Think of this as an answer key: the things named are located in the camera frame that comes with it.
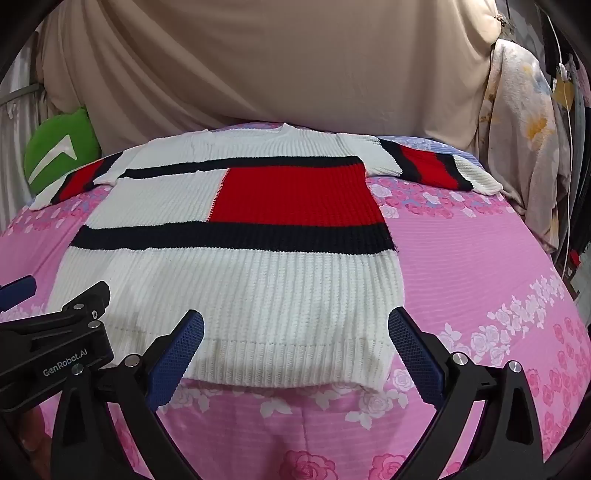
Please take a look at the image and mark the white red black knit sweater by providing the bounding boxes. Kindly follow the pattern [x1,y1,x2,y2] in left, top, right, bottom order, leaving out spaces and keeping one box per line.
[28,122,504,393]

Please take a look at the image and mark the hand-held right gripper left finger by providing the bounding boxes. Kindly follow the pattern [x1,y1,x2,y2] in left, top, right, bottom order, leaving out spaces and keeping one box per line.
[50,309,206,480]

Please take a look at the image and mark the pink floral bed sheet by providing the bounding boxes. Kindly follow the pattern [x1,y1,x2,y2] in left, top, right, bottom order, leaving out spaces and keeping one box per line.
[0,121,589,480]

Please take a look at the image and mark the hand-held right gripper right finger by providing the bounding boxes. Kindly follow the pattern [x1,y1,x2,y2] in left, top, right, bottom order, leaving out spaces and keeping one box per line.
[388,306,557,480]

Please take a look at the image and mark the grey pleated curtain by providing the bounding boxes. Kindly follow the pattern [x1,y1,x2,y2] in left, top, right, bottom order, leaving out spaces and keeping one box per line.
[0,46,47,232]

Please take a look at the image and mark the person's left hand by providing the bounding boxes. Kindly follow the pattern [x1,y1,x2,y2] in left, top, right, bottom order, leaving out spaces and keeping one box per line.
[16,406,54,464]

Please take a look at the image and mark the green plush pillow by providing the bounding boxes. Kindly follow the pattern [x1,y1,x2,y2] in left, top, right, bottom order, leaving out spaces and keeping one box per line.
[24,108,101,195]

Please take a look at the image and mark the dark hanging clothes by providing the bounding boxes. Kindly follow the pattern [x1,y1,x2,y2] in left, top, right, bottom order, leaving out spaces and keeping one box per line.
[536,0,591,278]

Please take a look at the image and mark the beige draped cloth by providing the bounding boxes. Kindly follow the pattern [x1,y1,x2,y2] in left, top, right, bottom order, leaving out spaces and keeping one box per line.
[39,0,502,153]

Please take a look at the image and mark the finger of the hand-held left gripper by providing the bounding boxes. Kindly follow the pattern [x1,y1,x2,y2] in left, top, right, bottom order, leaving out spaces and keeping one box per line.
[0,275,38,313]
[60,281,112,324]

